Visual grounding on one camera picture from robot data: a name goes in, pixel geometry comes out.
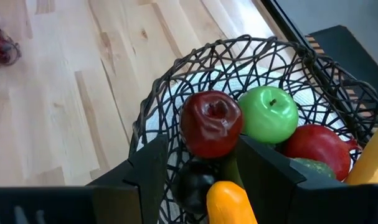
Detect green apple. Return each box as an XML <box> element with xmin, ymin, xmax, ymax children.
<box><xmin>237</xmin><ymin>86</ymin><xmax>300</xmax><ymax>144</ymax></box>

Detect dark round plum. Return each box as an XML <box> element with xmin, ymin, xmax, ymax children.
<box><xmin>171</xmin><ymin>160</ymin><xmax>222</xmax><ymax>215</ymax></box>

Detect yellow banana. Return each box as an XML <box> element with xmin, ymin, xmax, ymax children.
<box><xmin>344</xmin><ymin>121</ymin><xmax>378</xmax><ymax>185</ymax></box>

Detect dark red apple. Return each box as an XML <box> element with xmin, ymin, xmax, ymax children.
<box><xmin>179</xmin><ymin>90</ymin><xmax>244</xmax><ymax>159</ymax></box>

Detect black hazard-striped floor mat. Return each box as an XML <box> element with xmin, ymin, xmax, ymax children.
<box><xmin>305</xmin><ymin>24</ymin><xmax>378</xmax><ymax>119</ymax></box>

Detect green avocado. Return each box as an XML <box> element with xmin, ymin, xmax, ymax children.
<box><xmin>219</xmin><ymin>152</ymin><xmax>336</xmax><ymax>187</ymax></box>

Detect black wire basket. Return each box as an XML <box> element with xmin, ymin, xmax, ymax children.
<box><xmin>128</xmin><ymin>34</ymin><xmax>378</xmax><ymax>224</ymax></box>

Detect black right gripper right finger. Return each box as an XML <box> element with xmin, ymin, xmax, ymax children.
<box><xmin>237</xmin><ymin>136</ymin><xmax>344</xmax><ymax>224</ymax></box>

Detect black aluminium table frame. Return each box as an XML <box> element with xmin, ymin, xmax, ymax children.
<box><xmin>260</xmin><ymin>0</ymin><xmax>320</xmax><ymax>57</ymax></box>

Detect orange fruit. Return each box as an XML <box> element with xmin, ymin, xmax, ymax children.
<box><xmin>206</xmin><ymin>180</ymin><xmax>258</xmax><ymax>224</ymax></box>

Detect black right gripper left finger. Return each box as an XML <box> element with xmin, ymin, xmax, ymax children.
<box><xmin>88</xmin><ymin>134</ymin><xmax>169</xmax><ymax>224</ymax></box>

